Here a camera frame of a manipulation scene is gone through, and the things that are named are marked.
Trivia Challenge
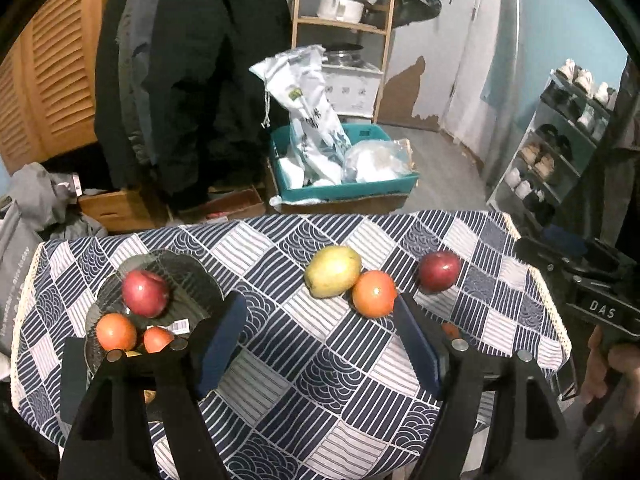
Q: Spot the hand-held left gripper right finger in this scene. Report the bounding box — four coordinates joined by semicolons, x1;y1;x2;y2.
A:
394;291;583;480

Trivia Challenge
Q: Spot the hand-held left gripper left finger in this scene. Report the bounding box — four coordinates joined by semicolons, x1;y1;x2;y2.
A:
57;290;250;480

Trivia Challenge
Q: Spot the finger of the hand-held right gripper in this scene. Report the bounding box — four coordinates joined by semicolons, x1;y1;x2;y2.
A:
542;227;586;261
515;237;626;286

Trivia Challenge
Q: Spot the small reddish tangerine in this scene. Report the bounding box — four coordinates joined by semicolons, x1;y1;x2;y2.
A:
143;326;176;354

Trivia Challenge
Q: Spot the dark glass plate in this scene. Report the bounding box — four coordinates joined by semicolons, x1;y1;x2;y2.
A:
84;249;226;376

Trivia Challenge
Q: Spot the large orange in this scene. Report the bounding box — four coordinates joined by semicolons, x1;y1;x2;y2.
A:
352;270;398;318

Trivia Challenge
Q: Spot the red apple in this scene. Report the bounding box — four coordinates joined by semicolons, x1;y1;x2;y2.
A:
417;250;462;294
121;269;171;319

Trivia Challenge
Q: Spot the yellow mango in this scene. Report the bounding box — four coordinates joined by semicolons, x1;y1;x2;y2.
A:
304;245;363;299

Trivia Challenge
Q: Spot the person's right hand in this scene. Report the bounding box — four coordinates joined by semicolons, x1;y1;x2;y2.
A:
579;325;640;406

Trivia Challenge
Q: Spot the metal shoe rack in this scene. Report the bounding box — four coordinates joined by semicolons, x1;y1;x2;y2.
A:
486;67;626;231

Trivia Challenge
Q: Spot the navy patterned tablecloth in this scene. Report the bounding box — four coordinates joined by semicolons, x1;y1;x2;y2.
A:
10;209;573;480

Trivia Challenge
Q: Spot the cardboard box with red label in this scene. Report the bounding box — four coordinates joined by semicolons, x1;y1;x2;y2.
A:
175;185;266;223

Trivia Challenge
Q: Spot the wooden drawer box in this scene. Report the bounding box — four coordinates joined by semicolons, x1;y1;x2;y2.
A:
77;187;161;233

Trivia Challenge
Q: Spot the teal plastic crate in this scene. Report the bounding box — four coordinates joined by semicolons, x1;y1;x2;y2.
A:
269;124;420;203

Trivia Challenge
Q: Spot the clear plastic bag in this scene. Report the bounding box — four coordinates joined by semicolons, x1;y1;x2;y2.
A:
342;139;415;184

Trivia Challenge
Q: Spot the grey tote bag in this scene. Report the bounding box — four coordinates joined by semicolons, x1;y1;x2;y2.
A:
0;200;41;356

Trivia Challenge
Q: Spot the grey clothes pile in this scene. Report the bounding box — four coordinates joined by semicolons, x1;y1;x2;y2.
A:
7;162;108;241

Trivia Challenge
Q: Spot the white printed bag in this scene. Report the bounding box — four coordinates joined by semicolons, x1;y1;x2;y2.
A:
249;45;353;186

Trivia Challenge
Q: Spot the white patterned box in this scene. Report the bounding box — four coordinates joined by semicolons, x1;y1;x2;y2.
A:
320;62;385;118

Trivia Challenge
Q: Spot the white door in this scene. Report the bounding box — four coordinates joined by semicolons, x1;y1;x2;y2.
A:
385;0;516;133

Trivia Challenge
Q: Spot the black jacket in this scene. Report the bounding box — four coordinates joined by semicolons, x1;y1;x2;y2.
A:
94;0;151;191

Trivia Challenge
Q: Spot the black hooded coat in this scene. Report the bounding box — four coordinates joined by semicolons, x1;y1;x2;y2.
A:
145;0;296;211

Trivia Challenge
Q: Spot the black hanging bag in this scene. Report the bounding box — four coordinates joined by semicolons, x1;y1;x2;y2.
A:
367;0;443;28

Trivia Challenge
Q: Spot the steel pot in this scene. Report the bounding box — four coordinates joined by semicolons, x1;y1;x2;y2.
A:
322;42;365;67

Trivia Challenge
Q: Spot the grey coat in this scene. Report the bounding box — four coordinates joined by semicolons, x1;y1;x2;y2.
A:
116;0;166;166

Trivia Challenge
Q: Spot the wooden shelf rack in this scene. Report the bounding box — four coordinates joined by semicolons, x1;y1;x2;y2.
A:
290;0;401;123

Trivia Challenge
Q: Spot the white pot with lid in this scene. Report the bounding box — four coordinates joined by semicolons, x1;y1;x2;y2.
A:
317;0;366;23

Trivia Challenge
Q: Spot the wooden louvered wardrobe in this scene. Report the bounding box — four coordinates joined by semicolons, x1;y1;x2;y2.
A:
0;0;118;173

